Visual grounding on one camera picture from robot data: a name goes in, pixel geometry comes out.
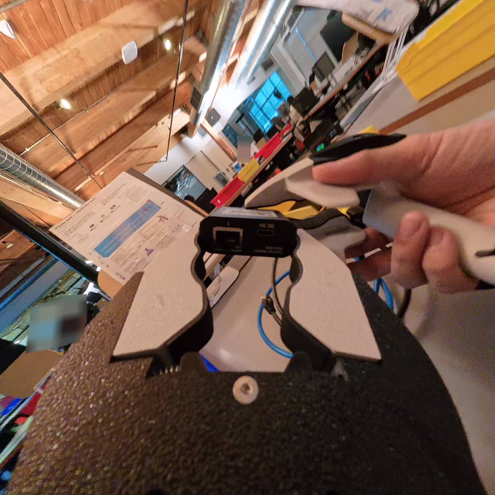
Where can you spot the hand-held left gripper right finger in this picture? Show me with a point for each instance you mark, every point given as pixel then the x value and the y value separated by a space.
pixel 332 301

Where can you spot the laminated instruction sheet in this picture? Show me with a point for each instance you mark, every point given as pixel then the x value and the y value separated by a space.
pixel 127 228

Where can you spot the silver ventilation duct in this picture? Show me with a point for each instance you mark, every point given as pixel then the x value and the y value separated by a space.
pixel 34 174
pixel 220 50
pixel 267 31

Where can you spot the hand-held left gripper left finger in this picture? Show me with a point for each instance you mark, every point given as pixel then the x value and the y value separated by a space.
pixel 162 301

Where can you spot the black network splitter box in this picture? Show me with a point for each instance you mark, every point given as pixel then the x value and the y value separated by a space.
pixel 247 232

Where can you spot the cardboard box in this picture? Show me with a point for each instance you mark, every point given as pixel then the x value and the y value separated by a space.
pixel 23 371

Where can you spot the large window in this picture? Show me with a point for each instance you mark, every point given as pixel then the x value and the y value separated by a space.
pixel 267 104

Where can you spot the black wall speaker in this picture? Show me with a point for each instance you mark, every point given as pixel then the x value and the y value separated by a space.
pixel 212 116

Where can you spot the red plastic bin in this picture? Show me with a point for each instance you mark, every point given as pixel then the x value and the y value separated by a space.
pixel 272 145
pixel 228 191

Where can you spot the person's right hand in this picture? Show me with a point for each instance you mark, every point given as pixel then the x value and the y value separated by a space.
pixel 444 170

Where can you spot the white document stand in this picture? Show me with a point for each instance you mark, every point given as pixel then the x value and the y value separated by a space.
pixel 222 286

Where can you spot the large yellow plastic bin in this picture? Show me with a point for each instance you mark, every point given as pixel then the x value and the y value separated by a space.
pixel 444 58

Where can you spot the black metal bar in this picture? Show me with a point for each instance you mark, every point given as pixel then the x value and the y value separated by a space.
pixel 46 239

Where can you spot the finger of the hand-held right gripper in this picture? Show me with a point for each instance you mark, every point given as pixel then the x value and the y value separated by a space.
pixel 340 234
pixel 294 185

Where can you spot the small yellow plastic bin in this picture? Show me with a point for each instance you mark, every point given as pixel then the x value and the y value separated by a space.
pixel 249 170

